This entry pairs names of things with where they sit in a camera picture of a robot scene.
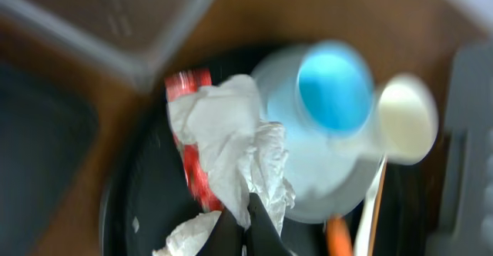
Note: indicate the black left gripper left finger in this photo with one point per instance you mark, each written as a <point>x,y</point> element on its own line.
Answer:
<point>226,238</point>

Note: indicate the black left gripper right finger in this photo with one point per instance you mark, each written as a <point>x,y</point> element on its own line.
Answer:
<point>262,238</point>

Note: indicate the orange carrot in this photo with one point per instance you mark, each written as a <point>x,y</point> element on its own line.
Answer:
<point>338,237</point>

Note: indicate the white napkin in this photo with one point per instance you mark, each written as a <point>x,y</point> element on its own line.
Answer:
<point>241,154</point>

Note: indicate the red snack wrapper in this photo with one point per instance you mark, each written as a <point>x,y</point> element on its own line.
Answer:
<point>183,94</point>

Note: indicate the grey dishwasher rack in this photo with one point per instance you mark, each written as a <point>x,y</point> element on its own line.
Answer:
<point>465,219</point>

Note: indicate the round black tray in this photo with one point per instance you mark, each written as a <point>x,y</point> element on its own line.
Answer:
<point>149,196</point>

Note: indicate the light blue plate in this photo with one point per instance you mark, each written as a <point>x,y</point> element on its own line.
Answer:
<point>329,174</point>

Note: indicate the white plastic fork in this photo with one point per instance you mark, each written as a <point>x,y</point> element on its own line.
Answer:
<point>362,237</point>

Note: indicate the wooden chopstick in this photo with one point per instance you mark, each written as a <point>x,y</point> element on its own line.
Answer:
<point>376,194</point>

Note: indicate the blue plastic cup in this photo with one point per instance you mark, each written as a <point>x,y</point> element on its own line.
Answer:
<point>325,87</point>

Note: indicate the cream plastic cup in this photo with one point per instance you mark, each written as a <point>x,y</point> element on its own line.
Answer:
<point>407,119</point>

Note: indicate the black rectangular tray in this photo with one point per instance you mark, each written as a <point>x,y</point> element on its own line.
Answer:
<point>46,133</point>

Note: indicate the clear plastic bin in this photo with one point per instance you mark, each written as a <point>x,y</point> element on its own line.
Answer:
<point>132,40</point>

